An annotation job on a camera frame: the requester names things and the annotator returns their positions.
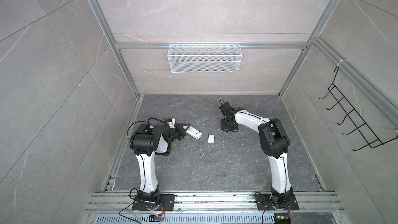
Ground white remote control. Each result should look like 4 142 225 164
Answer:
186 126 202 140

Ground white battery cover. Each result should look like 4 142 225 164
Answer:
208 135 215 144

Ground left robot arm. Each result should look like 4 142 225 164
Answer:
129 121 190 205

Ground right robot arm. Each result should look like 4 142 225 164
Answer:
219 100 294 209

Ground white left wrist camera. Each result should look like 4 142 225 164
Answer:
166 118 176 129

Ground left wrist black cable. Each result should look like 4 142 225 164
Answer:
147 117 169 127

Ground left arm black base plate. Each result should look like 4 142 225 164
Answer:
132 194 175 211

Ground white wire mesh basket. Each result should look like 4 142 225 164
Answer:
167 44 243 73

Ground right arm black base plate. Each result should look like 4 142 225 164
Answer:
254 192 299 211

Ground aluminium front rail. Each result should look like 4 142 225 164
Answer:
84 191 344 213

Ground black wire hook rack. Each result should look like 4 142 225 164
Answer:
318 67 398 151

